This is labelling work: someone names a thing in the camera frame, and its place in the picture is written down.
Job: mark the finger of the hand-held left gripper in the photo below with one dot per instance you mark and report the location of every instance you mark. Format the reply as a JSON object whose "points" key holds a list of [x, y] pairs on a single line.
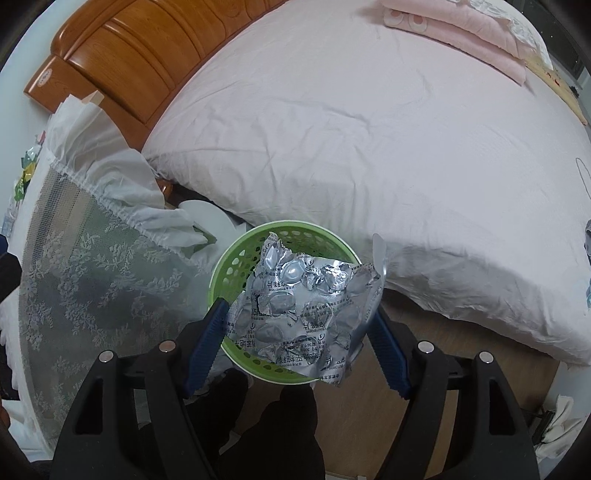
{"points": [[9, 277]]}

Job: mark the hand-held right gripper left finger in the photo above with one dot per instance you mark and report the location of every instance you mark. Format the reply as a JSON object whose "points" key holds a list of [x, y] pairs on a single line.
{"points": [[205, 341]]}

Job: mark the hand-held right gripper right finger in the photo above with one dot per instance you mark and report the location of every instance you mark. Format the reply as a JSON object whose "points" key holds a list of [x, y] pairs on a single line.
{"points": [[388, 355]]}

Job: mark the silver blister pack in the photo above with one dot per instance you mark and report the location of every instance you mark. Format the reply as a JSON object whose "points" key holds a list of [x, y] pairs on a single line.
{"points": [[300, 314]]}

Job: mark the green plastic basket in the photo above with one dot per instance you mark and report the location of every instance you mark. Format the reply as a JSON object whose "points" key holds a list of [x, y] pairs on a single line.
{"points": [[244, 249]]}

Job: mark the white lace tablecloth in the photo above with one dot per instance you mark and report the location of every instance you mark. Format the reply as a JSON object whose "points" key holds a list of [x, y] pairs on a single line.
{"points": [[92, 277]]}

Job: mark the green and yellow snack packet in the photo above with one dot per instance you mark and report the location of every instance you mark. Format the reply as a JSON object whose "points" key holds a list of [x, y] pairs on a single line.
{"points": [[23, 184]]}

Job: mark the green and white packet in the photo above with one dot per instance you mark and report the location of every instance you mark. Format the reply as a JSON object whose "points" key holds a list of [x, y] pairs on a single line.
{"points": [[31, 154]]}

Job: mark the white cloth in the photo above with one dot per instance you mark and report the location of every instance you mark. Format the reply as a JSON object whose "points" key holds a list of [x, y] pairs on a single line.
{"points": [[556, 422]]}

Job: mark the wooden bed headboard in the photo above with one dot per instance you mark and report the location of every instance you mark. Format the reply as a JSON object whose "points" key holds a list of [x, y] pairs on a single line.
{"points": [[120, 55]]}

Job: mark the yellow woven mat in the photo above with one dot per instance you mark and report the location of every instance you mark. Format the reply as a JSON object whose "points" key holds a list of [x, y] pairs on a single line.
{"points": [[558, 87]]}

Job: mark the pink folded blanket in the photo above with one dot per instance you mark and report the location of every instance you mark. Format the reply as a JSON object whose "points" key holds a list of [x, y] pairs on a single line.
{"points": [[461, 32]]}

